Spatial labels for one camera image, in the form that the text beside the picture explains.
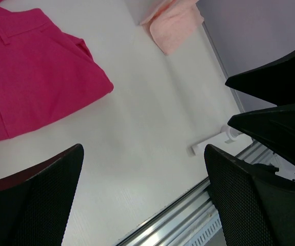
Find aluminium front rail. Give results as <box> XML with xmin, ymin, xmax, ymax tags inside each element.
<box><xmin>120</xmin><ymin>143</ymin><xmax>261</xmax><ymax>245</ymax></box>

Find light pink towel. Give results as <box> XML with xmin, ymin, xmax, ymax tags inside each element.
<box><xmin>139</xmin><ymin>0</ymin><xmax>204</xmax><ymax>55</ymax></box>

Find pink trousers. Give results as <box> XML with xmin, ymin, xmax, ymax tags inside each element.
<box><xmin>0</xmin><ymin>7</ymin><xmax>113</xmax><ymax>141</ymax></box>

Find white clothes rack frame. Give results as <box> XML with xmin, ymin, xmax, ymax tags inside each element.
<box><xmin>192</xmin><ymin>125</ymin><xmax>252</xmax><ymax>156</ymax></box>

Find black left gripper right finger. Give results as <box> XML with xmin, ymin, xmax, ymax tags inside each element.
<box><xmin>204</xmin><ymin>145</ymin><xmax>295</xmax><ymax>245</ymax></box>

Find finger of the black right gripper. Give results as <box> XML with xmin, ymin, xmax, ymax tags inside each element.
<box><xmin>228</xmin><ymin>104</ymin><xmax>295</xmax><ymax>166</ymax></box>
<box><xmin>225</xmin><ymin>50</ymin><xmax>295</xmax><ymax>106</ymax></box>

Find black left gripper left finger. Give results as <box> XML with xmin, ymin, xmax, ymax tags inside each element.
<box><xmin>0</xmin><ymin>144</ymin><xmax>84</xmax><ymax>245</ymax></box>

